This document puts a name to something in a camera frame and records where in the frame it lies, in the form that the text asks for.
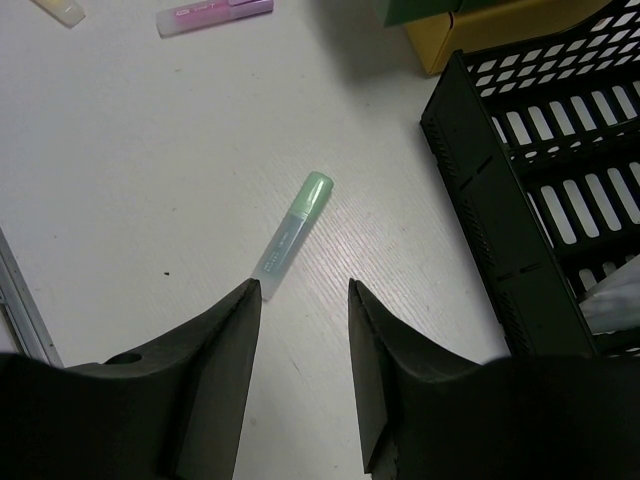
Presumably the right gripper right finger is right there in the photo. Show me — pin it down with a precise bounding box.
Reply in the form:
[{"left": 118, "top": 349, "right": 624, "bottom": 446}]
[{"left": 348, "top": 280, "right": 639, "bottom": 479}]

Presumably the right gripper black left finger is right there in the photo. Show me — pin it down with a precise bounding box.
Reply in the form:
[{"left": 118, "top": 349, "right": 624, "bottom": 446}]
[{"left": 1, "top": 279, "right": 261, "bottom": 479}]

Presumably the pastel green highlighter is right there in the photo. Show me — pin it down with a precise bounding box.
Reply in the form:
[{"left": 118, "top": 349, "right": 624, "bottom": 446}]
[{"left": 251, "top": 171, "right": 334, "bottom": 302}]

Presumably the pastel purple highlighter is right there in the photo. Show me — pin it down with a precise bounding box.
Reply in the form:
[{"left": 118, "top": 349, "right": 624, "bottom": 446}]
[{"left": 156, "top": 0, "right": 274, "bottom": 37}]

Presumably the yellow bottom drawer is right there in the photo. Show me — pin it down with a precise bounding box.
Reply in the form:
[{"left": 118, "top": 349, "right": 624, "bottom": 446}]
[{"left": 405, "top": 0, "right": 609, "bottom": 76}]

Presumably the pastel yellow highlighter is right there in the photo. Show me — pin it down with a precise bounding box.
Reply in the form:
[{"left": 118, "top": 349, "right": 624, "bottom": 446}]
[{"left": 33, "top": 0, "right": 86, "bottom": 28}]

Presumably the green drawer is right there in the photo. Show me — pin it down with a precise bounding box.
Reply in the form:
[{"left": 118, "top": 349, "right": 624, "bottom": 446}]
[{"left": 373, "top": 0, "right": 474, "bottom": 27}]

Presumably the black file organizer rack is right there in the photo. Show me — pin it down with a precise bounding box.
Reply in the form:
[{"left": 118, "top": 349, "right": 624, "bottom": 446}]
[{"left": 420, "top": 1, "right": 639, "bottom": 356}]

